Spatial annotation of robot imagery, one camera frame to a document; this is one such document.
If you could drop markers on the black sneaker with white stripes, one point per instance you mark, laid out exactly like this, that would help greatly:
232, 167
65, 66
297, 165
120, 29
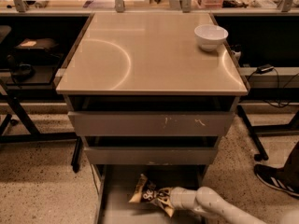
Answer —
271, 177

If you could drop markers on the black power adapter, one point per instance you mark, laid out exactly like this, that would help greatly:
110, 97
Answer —
264, 68

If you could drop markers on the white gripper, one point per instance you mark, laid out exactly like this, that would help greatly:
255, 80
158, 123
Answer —
177, 198

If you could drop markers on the grey drawer cabinet with counter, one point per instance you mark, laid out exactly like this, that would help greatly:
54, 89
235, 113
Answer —
149, 62

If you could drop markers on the grey middle drawer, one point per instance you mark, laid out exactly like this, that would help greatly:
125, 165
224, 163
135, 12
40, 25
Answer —
150, 155

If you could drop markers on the brown sea salt chip bag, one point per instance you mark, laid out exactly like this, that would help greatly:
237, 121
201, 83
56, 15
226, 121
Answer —
147, 192

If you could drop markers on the black table frame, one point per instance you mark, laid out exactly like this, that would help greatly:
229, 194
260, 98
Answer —
34, 134
291, 128

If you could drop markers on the grey top drawer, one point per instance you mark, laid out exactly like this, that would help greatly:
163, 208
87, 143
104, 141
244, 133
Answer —
96, 123

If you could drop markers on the dark trouser leg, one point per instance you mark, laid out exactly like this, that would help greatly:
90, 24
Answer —
291, 167

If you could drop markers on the black box with label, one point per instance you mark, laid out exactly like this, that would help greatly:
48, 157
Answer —
38, 44

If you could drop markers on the white ceramic bowl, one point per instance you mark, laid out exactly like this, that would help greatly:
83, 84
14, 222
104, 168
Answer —
209, 36

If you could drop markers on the open grey bottom drawer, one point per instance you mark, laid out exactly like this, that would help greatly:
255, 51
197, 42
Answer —
118, 186

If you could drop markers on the black table frame right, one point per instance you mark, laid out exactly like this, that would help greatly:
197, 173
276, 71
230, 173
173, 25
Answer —
291, 128

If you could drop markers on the black headphones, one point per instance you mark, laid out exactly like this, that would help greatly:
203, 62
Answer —
19, 71

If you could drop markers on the black table frame left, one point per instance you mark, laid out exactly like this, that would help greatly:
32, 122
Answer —
34, 134

